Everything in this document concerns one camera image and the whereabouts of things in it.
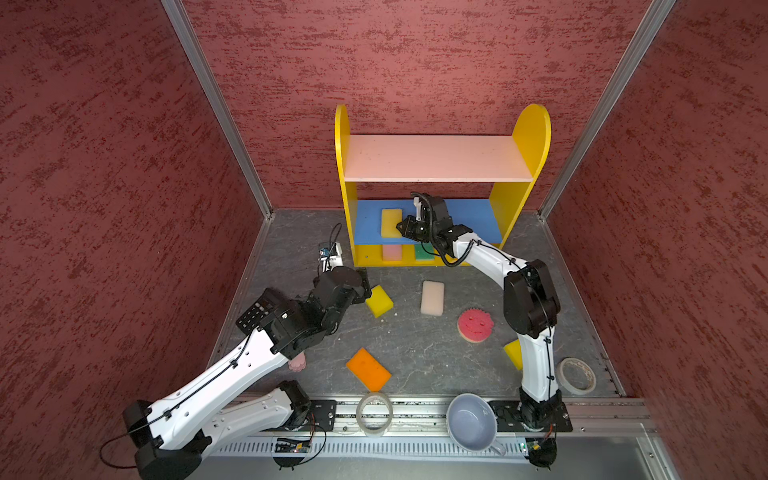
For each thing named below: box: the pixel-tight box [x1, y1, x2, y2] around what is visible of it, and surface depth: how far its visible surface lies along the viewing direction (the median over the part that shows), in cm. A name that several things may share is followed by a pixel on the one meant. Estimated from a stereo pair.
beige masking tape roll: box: [556, 358, 597, 395], surface depth 82 cm
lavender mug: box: [446, 393, 506, 456], surface depth 72 cm
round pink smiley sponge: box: [457, 307, 495, 344], surface depth 89 cm
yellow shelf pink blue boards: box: [334, 104, 552, 267], surface depth 83 cm
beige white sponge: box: [421, 280, 445, 316], surface depth 97 cm
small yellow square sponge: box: [365, 285, 394, 318], surface depth 96 cm
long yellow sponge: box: [381, 208, 403, 239], surface depth 97 cm
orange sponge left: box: [346, 347, 392, 393], surface depth 82 cm
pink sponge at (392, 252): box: [383, 244, 402, 261], surface depth 106 cm
